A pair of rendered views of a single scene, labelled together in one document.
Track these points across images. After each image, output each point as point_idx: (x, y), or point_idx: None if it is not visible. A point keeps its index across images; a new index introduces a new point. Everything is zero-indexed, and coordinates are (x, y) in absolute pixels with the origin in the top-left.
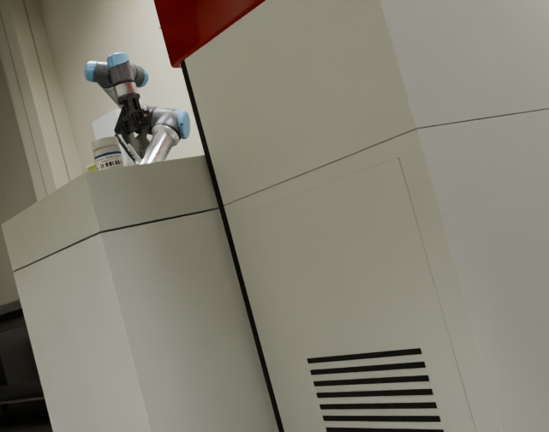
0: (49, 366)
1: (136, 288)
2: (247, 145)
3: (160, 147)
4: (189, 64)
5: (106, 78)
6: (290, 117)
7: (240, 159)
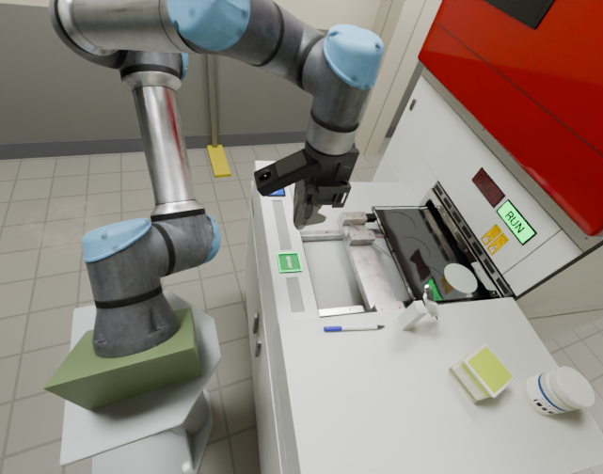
0: None
1: None
2: (559, 297)
3: (181, 125)
4: None
5: (261, 58)
6: None
7: (540, 302)
